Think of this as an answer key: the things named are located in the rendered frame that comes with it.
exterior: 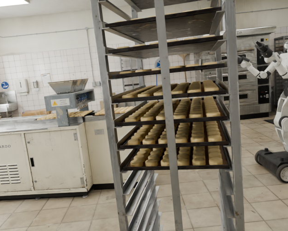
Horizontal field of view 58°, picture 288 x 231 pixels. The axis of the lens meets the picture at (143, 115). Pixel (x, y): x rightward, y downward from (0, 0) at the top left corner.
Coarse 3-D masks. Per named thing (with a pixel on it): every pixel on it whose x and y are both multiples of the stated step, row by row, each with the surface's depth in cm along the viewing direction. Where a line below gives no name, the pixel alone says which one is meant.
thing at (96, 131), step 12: (96, 132) 295; (120, 132) 292; (96, 144) 297; (108, 144) 296; (96, 156) 300; (108, 156) 298; (120, 156) 297; (96, 168) 303; (108, 168) 301; (96, 180) 305; (108, 180) 304
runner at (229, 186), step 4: (224, 172) 113; (228, 172) 108; (224, 176) 108; (228, 176) 108; (224, 180) 105; (228, 180) 105; (224, 184) 101; (228, 184) 101; (232, 184) 95; (228, 188) 98; (232, 188) 96; (228, 192) 95; (232, 192) 94
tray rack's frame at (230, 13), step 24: (96, 0) 91; (96, 24) 92; (96, 48) 94; (168, 72) 91; (168, 96) 92; (168, 120) 94; (168, 144) 95; (240, 144) 89; (240, 168) 91; (120, 192) 102; (240, 192) 92; (120, 216) 104; (240, 216) 94
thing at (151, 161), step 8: (144, 152) 116; (152, 152) 114; (160, 152) 114; (176, 152) 117; (184, 152) 110; (192, 152) 115; (200, 152) 108; (208, 152) 109; (216, 152) 106; (136, 160) 106; (144, 160) 109; (152, 160) 104; (160, 160) 109; (168, 160) 102; (184, 160) 100; (192, 160) 100; (200, 160) 98; (208, 160) 103; (216, 160) 97; (224, 160) 101
